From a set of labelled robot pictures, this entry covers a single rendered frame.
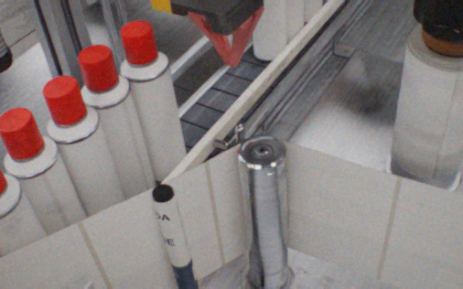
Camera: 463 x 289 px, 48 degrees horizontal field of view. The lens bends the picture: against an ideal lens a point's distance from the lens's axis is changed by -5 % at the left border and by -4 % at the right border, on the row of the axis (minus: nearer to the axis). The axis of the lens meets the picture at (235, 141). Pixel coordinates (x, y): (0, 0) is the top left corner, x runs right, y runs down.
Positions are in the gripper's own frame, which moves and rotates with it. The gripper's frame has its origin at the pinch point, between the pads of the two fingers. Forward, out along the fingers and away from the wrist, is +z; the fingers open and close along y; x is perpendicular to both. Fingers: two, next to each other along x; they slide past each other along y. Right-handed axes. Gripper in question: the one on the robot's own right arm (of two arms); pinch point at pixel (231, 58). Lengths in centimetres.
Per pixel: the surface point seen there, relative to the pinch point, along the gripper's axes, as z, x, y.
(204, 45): 5.7, 9.6, 7.6
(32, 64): 19, 48, 5
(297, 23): 10.0, 4.1, 24.0
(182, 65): 5.7, 9.6, 2.7
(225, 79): 13.7, 9.4, 11.1
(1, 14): 101, 224, 101
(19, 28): 101, 200, 95
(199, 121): 13.7, 7.6, 1.7
